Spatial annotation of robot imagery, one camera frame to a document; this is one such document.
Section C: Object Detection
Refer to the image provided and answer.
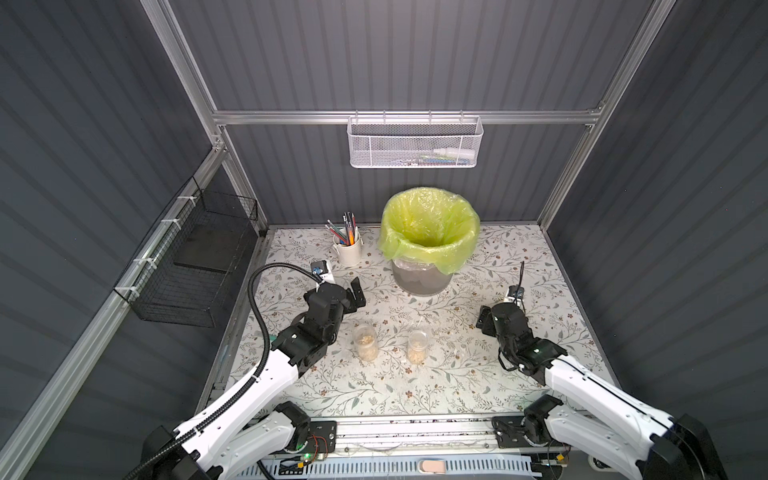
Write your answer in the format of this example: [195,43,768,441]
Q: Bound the glass oatmeal jar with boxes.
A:
[353,325,379,362]
[407,330,429,365]

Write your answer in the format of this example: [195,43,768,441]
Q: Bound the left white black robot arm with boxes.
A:
[127,279,366,479]

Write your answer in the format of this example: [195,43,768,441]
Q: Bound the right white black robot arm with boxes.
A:
[477,299,727,479]

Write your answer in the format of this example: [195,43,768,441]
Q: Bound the white pen cup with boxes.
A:
[333,238,363,268]

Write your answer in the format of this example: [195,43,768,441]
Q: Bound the pens bundle in cup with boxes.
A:
[325,211,359,246]

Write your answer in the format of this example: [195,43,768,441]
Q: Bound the grey trash bin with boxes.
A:
[392,259,452,296]

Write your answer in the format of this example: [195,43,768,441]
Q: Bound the floral table mat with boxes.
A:
[256,224,613,417]

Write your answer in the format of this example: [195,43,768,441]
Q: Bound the green plastic bin liner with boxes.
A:
[378,187,481,275]

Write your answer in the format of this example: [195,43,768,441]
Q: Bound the pink eraser block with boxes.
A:
[418,459,447,475]

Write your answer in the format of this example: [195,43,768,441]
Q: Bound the white bottle in basket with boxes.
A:
[433,147,477,162]

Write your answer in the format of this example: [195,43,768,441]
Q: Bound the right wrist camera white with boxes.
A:
[503,284,525,308]

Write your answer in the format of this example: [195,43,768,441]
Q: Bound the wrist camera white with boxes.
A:
[310,260,336,284]
[503,284,525,308]

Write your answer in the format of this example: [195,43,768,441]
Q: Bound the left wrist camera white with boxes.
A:
[310,260,336,284]

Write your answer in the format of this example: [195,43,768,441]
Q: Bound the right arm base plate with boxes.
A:
[491,415,532,449]

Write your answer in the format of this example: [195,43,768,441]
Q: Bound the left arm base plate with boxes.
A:
[283,420,338,455]

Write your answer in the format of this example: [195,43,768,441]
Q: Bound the white wire mesh basket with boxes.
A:
[346,115,484,169]

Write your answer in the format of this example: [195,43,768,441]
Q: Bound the black wire basket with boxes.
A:
[115,187,259,328]

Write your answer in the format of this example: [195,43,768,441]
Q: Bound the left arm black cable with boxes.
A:
[122,262,325,480]

